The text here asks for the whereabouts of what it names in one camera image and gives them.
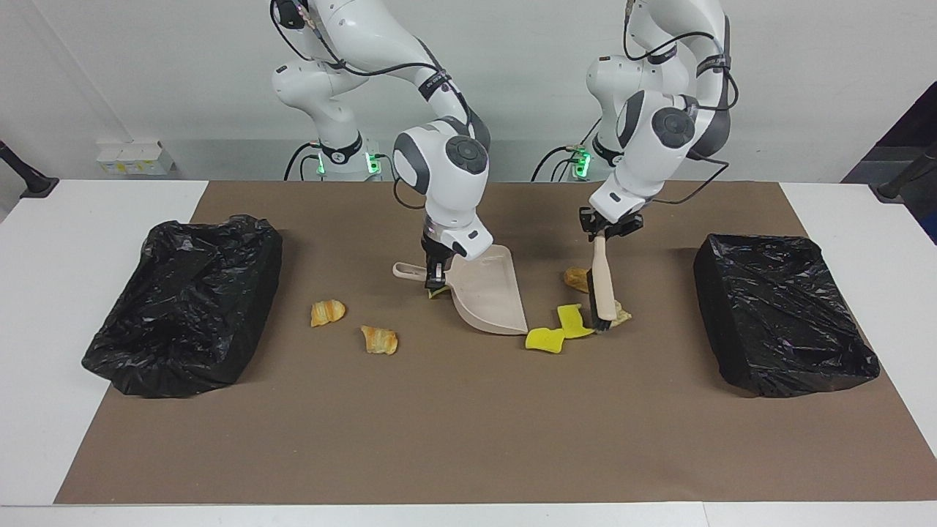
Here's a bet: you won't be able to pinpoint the beige plastic dustpan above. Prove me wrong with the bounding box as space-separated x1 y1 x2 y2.
392 245 529 337

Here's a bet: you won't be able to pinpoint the small croissant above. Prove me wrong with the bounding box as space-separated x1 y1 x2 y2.
310 299 347 328
360 325 399 356

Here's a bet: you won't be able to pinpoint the bin with black trash bag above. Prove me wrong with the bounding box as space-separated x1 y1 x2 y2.
81 214 284 400
693 233 881 399

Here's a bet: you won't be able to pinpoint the brown table mat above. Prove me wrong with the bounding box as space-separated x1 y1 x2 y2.
53 181 937 506

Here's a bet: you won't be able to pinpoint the dark blue panel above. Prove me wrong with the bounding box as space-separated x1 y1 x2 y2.
842 81 937 246

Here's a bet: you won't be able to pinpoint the white power strip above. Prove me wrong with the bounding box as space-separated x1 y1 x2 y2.
97 141 176 176

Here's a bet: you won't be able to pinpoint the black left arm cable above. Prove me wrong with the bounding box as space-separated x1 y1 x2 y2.
622 0 740 207

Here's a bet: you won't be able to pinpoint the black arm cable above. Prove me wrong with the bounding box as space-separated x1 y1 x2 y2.
269 0 469 212
622 0 740 207

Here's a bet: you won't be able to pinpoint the black base cables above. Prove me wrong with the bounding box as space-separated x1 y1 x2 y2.
284 142 323 182
531 145 586 182

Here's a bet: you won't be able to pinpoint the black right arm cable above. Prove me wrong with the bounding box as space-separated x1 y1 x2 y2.
269 0 469 212

